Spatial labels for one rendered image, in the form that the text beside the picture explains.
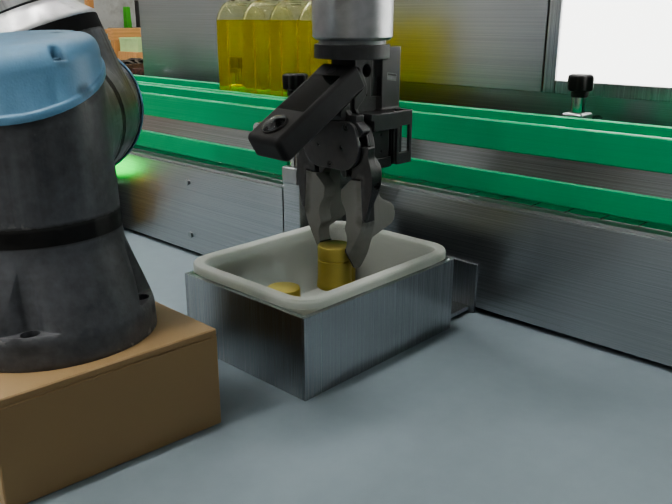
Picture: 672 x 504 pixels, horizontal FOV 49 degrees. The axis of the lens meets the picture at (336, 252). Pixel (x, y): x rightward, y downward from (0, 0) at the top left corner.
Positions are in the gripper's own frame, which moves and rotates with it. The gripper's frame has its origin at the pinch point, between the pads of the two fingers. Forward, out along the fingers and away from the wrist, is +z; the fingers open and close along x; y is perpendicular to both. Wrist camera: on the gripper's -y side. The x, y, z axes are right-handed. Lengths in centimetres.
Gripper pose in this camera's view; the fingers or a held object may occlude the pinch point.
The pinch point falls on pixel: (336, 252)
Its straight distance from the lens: 73.8
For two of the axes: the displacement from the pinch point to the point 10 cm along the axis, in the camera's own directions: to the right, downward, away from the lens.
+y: 6.9, -2.2, 6.9
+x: -7.3, -2.1, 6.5
